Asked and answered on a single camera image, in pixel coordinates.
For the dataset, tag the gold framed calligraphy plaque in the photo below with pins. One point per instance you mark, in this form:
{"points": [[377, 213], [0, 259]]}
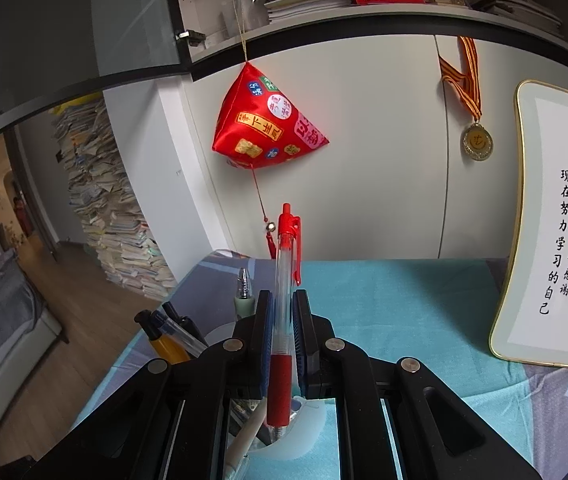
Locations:
{"points": [[523, 320]]}

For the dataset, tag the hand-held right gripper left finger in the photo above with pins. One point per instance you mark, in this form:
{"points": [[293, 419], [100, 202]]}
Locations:
{"points": [[265, 350]]}

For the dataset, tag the red gel pen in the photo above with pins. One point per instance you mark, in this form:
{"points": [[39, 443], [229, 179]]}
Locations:
{"points": [[280, 380]]}

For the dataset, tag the tall stack of books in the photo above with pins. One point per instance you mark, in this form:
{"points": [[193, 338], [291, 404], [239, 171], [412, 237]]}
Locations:
{"points": [[109, 220]]}

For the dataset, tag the clear pen with black tip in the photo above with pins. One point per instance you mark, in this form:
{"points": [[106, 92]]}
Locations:
{"points": [[186, 337]]}

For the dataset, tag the stack of grey books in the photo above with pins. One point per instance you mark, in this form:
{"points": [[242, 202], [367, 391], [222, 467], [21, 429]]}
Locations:
{"points": [[518, 10]]}

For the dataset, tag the light green pen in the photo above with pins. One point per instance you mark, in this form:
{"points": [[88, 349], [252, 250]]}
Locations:
{"points": [[244, 305]]}

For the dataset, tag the yellow pen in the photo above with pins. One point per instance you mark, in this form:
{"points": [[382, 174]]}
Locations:
{"points": [[171, 350]]}

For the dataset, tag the medal with striped ribbon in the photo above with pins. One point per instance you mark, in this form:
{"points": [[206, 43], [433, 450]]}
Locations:
{"points": [[476, 141]]}

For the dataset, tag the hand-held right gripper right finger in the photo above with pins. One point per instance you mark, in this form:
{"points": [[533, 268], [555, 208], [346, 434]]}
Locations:
{"points": [[300, 360]]}

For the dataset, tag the red hanging pouch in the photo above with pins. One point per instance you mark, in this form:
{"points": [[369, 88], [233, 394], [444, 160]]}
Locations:
{"points": [[264, 125]]}

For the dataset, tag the glass cabinet door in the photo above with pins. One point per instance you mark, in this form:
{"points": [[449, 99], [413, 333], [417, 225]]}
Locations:
{"points": [[64, 20]]}

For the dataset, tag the grey bed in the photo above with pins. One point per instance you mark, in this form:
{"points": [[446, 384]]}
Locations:
{"points": [[4, 320]]}

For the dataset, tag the metal door latch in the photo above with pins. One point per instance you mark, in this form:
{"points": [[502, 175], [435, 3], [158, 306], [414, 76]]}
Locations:
{"points": [[190, 37]]}

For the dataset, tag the translucent plastic cup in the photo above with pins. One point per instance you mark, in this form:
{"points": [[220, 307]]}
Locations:
{"points": [[309, 420]]}

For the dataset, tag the teal and purple tablecloth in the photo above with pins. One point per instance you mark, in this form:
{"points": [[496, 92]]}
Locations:
{"points": [[413, 300]]}

